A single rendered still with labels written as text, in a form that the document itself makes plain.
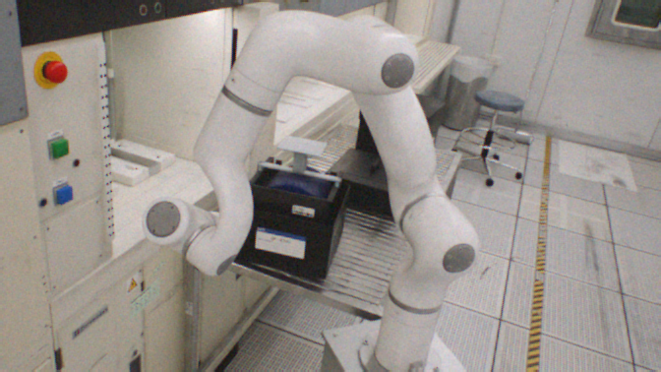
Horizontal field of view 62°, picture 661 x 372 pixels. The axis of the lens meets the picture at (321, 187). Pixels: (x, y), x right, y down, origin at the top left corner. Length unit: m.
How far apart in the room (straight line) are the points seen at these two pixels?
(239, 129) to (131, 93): 1.10
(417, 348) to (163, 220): 0.62
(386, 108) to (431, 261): 0.30
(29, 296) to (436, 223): 0.80
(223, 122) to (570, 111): 5.01
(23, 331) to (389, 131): 0.82
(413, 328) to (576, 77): 4.63
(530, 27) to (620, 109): 1.10
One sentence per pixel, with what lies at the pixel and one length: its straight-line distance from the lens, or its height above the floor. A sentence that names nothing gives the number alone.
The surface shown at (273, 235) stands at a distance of 1.51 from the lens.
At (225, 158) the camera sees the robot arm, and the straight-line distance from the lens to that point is 0.91.
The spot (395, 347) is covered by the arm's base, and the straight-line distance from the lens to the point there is 1.26.
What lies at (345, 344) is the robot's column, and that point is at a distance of 1.36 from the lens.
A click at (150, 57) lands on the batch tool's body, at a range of 1.88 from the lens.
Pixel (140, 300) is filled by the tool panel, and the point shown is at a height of 0.69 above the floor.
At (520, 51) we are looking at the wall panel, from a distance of 5.62.
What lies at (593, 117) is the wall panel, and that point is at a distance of 5.75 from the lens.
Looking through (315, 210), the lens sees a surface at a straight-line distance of 1.48.
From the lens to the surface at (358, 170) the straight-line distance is 1.96.
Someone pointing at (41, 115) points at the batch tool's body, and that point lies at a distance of 1.13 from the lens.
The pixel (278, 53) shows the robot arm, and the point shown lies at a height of 1.46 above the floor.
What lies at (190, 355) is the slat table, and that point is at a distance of 1.88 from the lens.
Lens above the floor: 1.66
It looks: 26 degrees down
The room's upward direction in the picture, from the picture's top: 8 degrees clockwise
